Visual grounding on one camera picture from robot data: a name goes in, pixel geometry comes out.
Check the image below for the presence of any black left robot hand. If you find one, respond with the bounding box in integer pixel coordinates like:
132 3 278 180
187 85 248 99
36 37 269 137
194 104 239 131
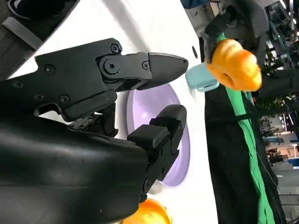
202 9 239 64

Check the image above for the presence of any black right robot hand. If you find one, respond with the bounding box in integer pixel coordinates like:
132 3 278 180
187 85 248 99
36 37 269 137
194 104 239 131
0 38 189 224

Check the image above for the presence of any pale green mug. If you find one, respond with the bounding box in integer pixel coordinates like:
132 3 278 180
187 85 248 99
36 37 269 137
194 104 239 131
185 62 220 93

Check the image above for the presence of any green cloth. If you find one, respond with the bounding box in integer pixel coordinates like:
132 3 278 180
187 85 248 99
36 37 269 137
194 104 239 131
217 32 271 224

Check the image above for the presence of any green leafy plant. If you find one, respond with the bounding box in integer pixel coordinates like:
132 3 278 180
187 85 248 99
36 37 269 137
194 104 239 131
254 51 295 117

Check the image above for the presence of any lilac plate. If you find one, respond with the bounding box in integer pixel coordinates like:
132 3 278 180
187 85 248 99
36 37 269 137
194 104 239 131
126 83 191 187

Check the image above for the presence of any black cloth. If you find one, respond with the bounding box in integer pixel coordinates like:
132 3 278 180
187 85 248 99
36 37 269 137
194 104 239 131
198 35 288 224

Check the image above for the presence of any blue white workshop desk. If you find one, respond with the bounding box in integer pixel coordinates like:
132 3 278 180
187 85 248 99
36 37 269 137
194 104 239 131
263 136 299 169

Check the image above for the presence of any black white-striped shoe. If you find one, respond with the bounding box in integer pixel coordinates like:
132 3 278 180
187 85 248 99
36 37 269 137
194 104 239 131
7 0 79 21

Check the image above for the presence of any teal metal frame machine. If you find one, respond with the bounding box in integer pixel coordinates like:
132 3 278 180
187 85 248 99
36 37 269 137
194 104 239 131
266 0 299 61

